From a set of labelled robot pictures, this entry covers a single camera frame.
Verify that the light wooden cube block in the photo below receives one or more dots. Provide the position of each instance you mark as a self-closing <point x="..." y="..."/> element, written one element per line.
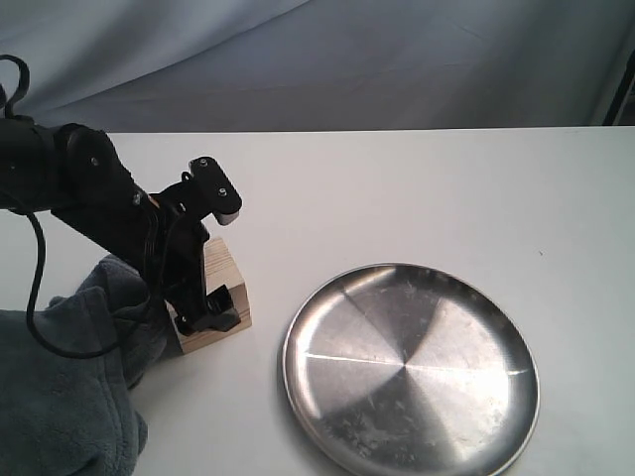
<point x="220" y="269"/>

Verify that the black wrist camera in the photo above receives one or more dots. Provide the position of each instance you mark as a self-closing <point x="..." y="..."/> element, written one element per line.
<point x="207" y="190"/>

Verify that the round stainless steel plate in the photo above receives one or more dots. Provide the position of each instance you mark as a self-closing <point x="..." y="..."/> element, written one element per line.
<point x="399" y="369"/>

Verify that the grey fabric backdrop curtain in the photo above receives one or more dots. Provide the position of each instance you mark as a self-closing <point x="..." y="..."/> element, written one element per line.
<point x="237" y="66"/>

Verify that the grey fleece cloth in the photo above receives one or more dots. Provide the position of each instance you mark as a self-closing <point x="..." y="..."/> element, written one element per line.
<point x="75" y="417"/>

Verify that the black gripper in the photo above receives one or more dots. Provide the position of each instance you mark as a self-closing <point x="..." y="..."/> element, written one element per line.
<point x="161" y="236"/>

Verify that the dark stand pole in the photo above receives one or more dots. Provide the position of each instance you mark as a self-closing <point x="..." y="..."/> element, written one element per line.
<point x="619" y="99"/>

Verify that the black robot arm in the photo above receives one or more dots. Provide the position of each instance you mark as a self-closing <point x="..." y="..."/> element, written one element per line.
<point x="75" y="173"/>

